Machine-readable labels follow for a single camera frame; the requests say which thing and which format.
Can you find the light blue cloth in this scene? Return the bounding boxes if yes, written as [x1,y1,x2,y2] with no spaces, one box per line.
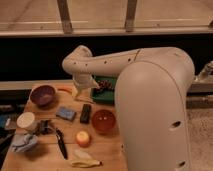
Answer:
[11,134,38,153]

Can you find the wooden cutting board table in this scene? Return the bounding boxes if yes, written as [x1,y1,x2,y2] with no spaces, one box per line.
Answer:
[1,83,128,171]

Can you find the purple bowl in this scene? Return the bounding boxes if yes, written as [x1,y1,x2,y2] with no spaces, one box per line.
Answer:
[30,85,56,107]

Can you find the white cup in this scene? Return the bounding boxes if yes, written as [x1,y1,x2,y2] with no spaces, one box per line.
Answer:
[16,112,37,131]

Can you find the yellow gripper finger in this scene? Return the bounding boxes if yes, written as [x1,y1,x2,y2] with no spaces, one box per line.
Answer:
[72,86,80,99]

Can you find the blue sponge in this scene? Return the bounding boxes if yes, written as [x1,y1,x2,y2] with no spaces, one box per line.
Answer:
[56,106,76,121]

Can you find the red bowl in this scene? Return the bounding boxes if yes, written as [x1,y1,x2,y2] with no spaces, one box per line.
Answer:
[91,109,116,134]

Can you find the small yellow green utensil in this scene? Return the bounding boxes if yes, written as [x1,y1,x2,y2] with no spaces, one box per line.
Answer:
[75,98,94,104]

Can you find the black eraser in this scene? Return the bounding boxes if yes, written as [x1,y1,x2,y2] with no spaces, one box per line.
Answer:
[80,104,91,124]

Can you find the yellow banana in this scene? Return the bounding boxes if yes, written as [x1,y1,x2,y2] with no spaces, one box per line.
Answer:
[70,149,102,168]

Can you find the yellow red apple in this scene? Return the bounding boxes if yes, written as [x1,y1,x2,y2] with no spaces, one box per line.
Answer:
[75,131,90,148]

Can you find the orange carrot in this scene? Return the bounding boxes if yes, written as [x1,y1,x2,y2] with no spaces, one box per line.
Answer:
[57,88,72,94]

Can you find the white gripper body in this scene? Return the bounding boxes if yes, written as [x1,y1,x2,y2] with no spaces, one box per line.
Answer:
[73,74,99,91]

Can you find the black binder clip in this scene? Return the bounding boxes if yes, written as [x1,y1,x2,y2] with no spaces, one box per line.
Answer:
[37,120,54,135]

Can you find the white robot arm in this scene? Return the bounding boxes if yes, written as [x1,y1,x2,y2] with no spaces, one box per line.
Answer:
[62,46,195,171]

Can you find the bunch of dark grapes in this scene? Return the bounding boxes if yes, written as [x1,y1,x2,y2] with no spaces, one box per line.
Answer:
[96,80,114,92]

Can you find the black handled knife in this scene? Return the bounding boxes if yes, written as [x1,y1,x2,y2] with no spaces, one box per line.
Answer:
[56,129,68,160]

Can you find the green plastic tray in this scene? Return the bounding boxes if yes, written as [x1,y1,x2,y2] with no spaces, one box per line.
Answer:
[90,76,117,104]

